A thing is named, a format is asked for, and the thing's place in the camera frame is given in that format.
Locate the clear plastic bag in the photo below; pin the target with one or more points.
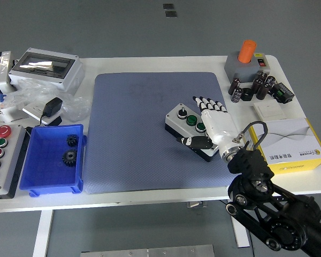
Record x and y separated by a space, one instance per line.
77 107

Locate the black power adapter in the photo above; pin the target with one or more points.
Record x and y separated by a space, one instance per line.
53 106

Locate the grey enclosure with clear window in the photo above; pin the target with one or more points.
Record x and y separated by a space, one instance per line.
67 76

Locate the black silver-striped capacitor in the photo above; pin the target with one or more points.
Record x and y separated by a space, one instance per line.
236 95

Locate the large black bevel gear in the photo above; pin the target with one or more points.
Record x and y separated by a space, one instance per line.
69 158

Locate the small black bevel gear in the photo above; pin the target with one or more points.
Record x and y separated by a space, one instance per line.
72 140

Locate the blue plastic bin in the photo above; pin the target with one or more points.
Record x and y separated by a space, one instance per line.
48 171

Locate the black and white device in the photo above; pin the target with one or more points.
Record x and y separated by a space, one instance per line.
2 75

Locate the white table leg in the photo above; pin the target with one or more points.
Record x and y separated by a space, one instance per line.
42 233
243 241

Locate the orange cylinder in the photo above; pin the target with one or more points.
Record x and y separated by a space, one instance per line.
246 51

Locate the yellow and white cardboard box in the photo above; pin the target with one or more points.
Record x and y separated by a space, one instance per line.
294 142

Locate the grey four-button control box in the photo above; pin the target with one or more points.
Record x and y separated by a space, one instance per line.
173 121

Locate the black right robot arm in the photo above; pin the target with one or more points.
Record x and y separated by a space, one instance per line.
251 163

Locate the grey metal plate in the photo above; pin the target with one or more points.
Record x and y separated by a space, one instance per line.
149 252

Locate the grey switch box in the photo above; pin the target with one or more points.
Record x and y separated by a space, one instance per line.
243 71

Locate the white wall switch plate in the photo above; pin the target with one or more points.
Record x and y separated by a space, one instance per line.
268 109

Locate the dark square floor plate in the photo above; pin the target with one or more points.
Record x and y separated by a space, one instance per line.
170 13
168 6

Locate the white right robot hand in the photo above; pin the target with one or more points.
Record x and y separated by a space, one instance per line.
220 128

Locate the white wall socket panel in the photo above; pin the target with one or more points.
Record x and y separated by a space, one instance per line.
32 109

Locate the dark brown cylindrical capacitor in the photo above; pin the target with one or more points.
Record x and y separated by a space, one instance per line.
256 85
270 80
234 86
262 91
261 75

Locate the metal bracket under table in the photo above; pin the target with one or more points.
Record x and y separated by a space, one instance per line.
196 204

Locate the grey-blue textured mat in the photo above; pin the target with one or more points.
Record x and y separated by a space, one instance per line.
136 134

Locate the grey five-button control station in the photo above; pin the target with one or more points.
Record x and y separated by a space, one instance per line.
8 160

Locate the white part with blue clip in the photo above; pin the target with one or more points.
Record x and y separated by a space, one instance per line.
5 113

